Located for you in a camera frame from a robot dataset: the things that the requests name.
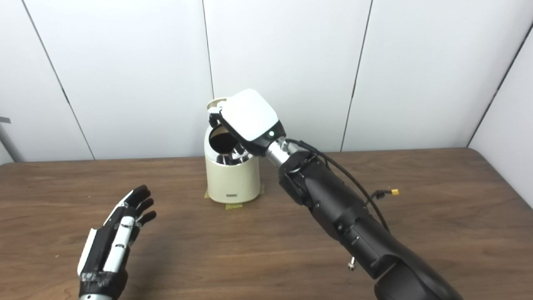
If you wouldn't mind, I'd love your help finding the cream-colored bin body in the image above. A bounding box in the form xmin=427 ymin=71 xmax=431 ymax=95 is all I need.
xmin=204 ymin=123 xmax=261 ymax=204

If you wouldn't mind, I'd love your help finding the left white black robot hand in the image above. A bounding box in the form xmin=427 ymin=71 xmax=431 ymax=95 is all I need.
xmin=77 ymin=185 xmax=157 ymax=297

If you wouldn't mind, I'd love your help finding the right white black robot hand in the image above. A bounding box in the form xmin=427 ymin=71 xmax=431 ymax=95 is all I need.
xmin=208 ymin=88 xmax=287 ymax=165

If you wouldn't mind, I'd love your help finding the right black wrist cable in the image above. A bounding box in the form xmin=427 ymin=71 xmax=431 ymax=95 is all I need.
xmin=287 ymin=139 xmax=400 ymax=232

